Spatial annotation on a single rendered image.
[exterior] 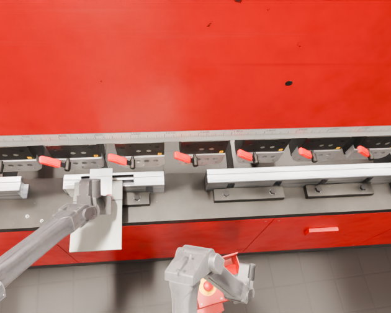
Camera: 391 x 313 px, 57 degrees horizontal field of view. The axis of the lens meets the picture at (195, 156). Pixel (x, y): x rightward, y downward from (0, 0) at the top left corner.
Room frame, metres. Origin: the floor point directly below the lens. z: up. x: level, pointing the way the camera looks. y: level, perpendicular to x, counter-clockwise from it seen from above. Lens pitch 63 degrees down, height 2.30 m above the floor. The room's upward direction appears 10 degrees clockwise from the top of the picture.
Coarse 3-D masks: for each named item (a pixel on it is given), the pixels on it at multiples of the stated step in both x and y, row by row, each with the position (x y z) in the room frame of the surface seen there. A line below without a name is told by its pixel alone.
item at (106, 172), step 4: (104, 168) 0.53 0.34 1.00; (108, 168) 0.54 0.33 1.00; (92, 172) 0.51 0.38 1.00; (96, 172) 0.51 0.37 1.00; (100, 172) 0.52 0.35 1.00; (104, 172) 0.52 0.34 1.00; (108, 172) 0.52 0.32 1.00; (92, 176) 0.49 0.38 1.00; (96, 176) 0.50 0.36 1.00; (100, 176) 0.50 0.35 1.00
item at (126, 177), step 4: (84, 176) 0.49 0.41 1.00; (88, 176) 0.49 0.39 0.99; (104, 176) 0.51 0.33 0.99; (112, 176) 0.51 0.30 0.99; (116, 176) 0.51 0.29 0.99; (120, 176) 0.52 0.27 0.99; (124, 176) 0.52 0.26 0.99; (128, 176) 0.52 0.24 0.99; (132, 176) 0.53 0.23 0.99; (120, 180) 0.50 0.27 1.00; (124, 180) 0.50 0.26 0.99; (128, 180) 0.51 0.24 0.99; (132, 180) 0.51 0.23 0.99
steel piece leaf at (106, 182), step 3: (90, 177) 0.49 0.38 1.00; (93, 177) 0.49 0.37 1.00; (96, 177) 0.49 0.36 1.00; (99, 177) 0.49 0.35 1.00; (102, 177) 0.50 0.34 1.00; (105, 177) 0.50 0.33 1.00; (108, 177) 0.50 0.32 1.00; (111, 177) 0.50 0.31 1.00; (102, 180) 0.48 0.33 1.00; (105, 180) 0.49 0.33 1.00; (108, 180) 0.49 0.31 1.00; (111, 180) 0.49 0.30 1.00; (102, 183) 0.47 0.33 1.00; (105, 183) 0.47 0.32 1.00; (108, 183) 0.48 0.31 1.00; (111, 183) 0.48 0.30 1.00; (102, 186) 0.46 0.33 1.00; (105, 186) 0.46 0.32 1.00; (108, 186) 0.46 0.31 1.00; (111, 186) 0.47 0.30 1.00; (102, 189) 0.45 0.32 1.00; (105, 189) 0.45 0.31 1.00; (108, 189) 0.45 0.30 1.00; (111, 189) 0.45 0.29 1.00; (102, 192) 0.44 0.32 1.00; (105, 192) 0.44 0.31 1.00; (108, 192) 0.44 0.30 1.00; (111, 192) 0.44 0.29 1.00; (105, 195) 0.43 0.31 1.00
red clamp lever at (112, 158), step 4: (108, 156) 0.45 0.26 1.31; (112, 156) 0.45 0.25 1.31; (116, 156) 0.45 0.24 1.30; (120, 156) 0.46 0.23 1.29; (132, 156) 0.48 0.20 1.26; (112, 160) 0.44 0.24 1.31; (116, 160) 0.44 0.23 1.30; (120, 160) 0.45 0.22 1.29; (124, 160) 0.46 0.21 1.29; (132, 160) 0.47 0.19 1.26; (120, 164) 0.44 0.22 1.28; (124, 164) 0.45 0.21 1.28; (128, 164) 0.45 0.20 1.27; (132, 164) 0.46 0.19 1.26; (132, 168) 0.45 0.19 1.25
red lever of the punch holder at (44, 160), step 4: (40, 156) 0.41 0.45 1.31; (44, 156) 0.41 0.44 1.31; (40, 160) 0.40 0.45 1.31; (44, 160) 0.40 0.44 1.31; (48, 160) 0.40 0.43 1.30; (52, 160) 0.41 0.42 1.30; (56, 160) 0.41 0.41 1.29; (68, 160) 0.43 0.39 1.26; (44, 164) 0.39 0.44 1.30; (48, 164) 0.39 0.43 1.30; (52, 164) 0.40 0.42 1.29; (56, 164) 0.40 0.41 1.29; (60, 164) 0.41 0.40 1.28; (64, 164) 0.42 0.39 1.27; (68, 164) 0.42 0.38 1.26; (68, 168) 0.41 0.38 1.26
